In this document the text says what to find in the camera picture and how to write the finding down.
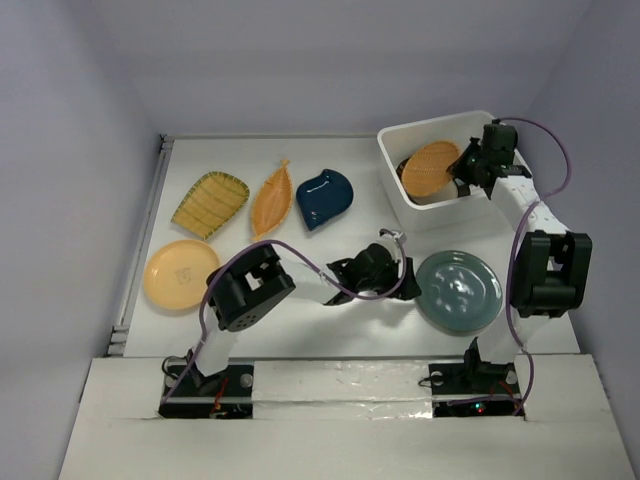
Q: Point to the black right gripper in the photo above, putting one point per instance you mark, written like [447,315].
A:
[458,168]

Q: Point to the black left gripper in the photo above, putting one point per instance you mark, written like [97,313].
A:
[407,290]

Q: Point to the striped rim round plate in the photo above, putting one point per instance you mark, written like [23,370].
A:
[448,192]

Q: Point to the orange woven round plate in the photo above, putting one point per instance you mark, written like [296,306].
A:
[427,170]

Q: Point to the teal round ceramic plate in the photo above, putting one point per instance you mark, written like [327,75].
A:
[460,294]

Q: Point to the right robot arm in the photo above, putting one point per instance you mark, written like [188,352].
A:
[548,263]

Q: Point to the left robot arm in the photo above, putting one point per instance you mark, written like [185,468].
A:
[257,279]

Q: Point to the white plastic bin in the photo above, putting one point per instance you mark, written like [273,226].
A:
[398,143]

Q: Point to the dark blue leaf dish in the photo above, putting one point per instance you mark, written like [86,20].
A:
[323,198]

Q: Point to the white front panel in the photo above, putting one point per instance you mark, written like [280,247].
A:
[345,420]

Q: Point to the orange leaf-shaped plate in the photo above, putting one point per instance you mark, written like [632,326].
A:
[273,203]

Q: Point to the yellow green bamboo-pattern plate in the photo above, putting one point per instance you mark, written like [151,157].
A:
[210,203]

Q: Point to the yellow round plate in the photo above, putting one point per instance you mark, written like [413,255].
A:
[175,276]

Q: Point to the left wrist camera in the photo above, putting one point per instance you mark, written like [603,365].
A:
[397,237]

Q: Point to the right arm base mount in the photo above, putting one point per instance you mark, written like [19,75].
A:
[472,388]

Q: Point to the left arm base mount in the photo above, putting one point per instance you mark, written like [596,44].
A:
[225,396]

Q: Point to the aluminium side rail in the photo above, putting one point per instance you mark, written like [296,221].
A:
[119,332]

